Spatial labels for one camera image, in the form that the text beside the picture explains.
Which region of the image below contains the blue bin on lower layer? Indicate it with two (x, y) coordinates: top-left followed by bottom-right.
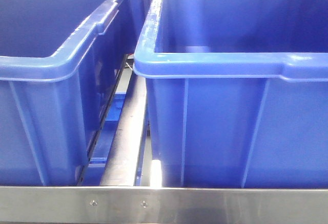
(81, 92), (126, 186)

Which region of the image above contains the blue bin right close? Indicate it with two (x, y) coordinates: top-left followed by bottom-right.
(134, 0), (327, 189)

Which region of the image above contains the blue bin left close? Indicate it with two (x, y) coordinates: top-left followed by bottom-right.
(1, 0), (125, 186)

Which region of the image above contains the steel shelf front rail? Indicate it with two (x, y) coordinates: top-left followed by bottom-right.
(1, 187), (327, 223)

